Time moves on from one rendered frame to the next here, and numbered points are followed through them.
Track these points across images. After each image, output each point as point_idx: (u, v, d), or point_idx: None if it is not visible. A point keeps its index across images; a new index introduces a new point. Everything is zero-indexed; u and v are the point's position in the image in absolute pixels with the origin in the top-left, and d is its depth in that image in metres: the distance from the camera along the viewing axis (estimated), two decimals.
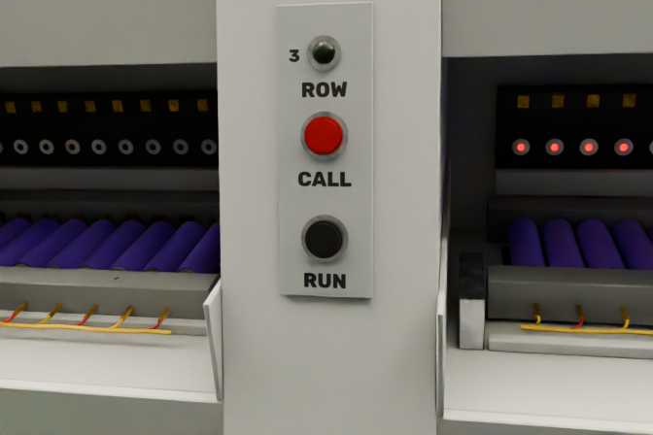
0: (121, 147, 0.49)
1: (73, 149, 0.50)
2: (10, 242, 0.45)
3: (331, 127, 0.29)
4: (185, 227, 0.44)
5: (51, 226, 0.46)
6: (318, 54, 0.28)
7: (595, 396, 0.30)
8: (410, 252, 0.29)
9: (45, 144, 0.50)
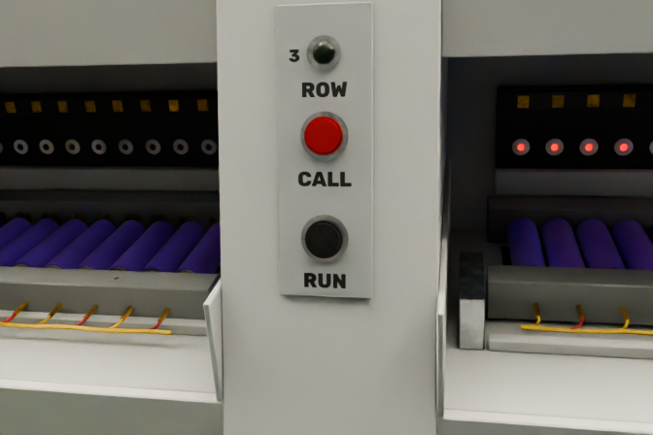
0: (121, 147, 0.49)
1: (73, 149, 0.50)
2: (10, 242, 0.45)
3: (331, 127, 0.29)
4: (185, 227, 0.44)
5: (51, 226, 0.46)
6: (318, 54, 0.28)
7: (595, 396, 0.30)
8: (410, 252, 0.29)
9: (45, 144, 0.50)
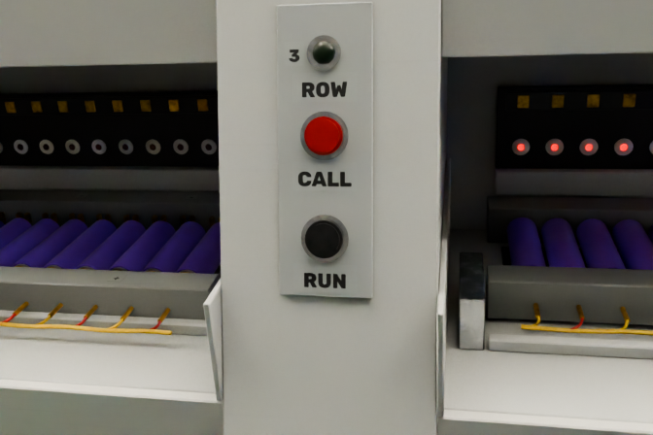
0: (121, 147, 0.49)
1: (73, 149, 0.50)
2: (10, 242, 0.45)
3: (331, 127, 0.29)
4: (185, 227, 0.44)
5: (51, 226, 0.46)
6: (318, 54, 0.28)
7: (595, 396, 0.30)
8: (410, 252, 0.29)
9: (45, 144, 0.50)
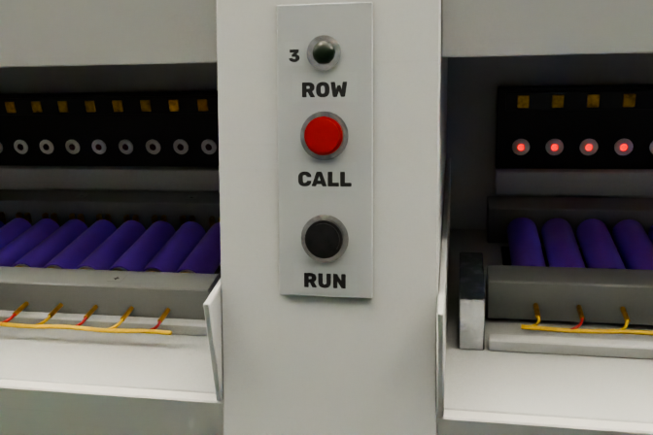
0: (121, 147, 0.49)
1: (73, 149, 0.50)
2: (10, 242, 0.45)
3: (331, 127, 0.29)
4: (185, 227, 0.44)
5: (51, 226, 0.46)
6: (318, 54, 0.28)
7: (595, 396, 0.30)
8: (410, 252, 0.29)
9: (45, 144, 0.50)
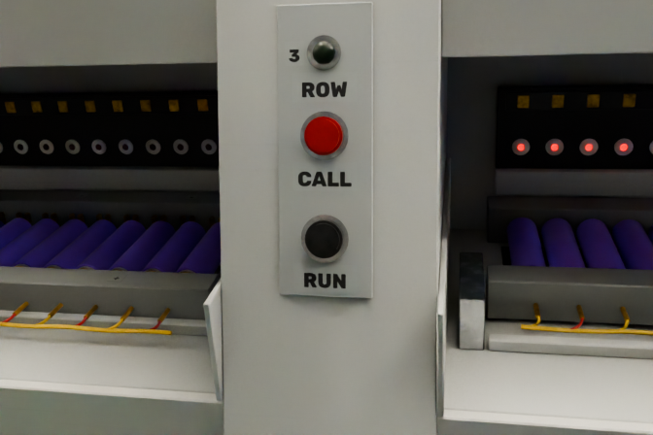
0: (121, 147, 0.49)
1: (73, 149, 0.50)
2: (10, 242, 0.45)
3: (331, 127, 0.29)
4: (185, 227, 0.44)
5: (51, 226, 0.46)
6: (318, 54, 0.28)
7: (595, 396, 0.30)
8: (410, 252, 0.29)
9: (45, 144, 0.50)
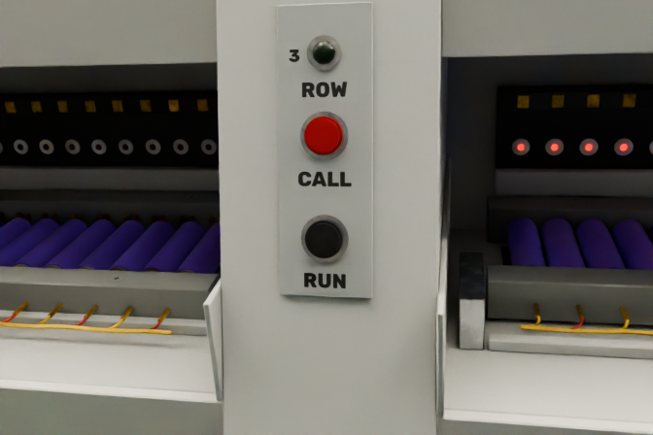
0: (121, 147, 0.49)
1: (73, 149, 0.50)
2: (10, 242, 0.45)
3: (331, 127, 0.29)
4: (185, 227, 0.44)
5: (51, 226, 0.46)
6: (318, 54, 0.28)
7: (595, 396, 0.30)
8: (410, 252, 0.29)
9: (45, 144, 0.50)
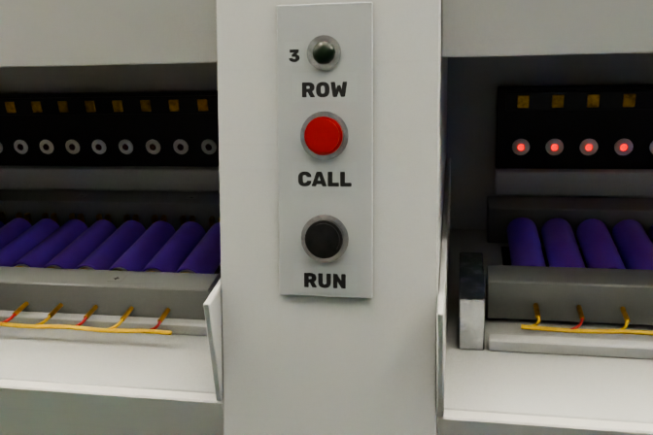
0: (121, 147, 0.49)
1: (73, 149, 0.50)
2: (10, 242, 0.45)
3: (331, 127, 0.29)
4: (185, 227, 0.44)
5: (51, 226, 0.46)
6: (318, 54, 0.28)
7: (595, 396, 0.30)
8: (410, 252, 0.29)
9: (45, 144, 0.50)
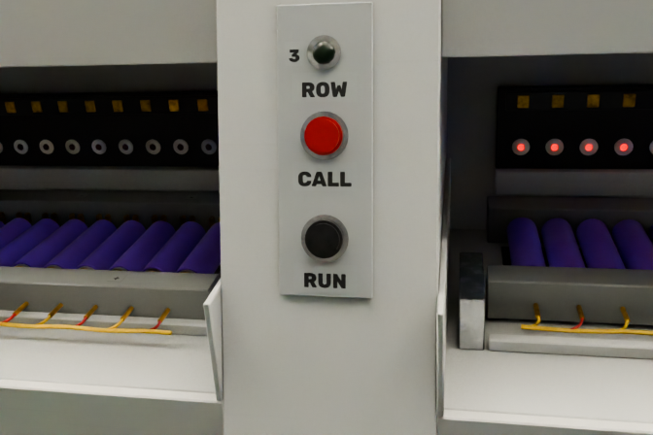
0: (121, 147, 0.49)
1: (73, 149, 0.50)
2: (10, 242, 0.45)
3: (331, 127, 0.29)
4: (185, 227, 0.44)
5: (51, 226, 0.46)
6: (318, 54, 0.28)
7: (595, 396, 0.30)
8: (410, 252, 0.29)
9: (45, 144, 0.50)
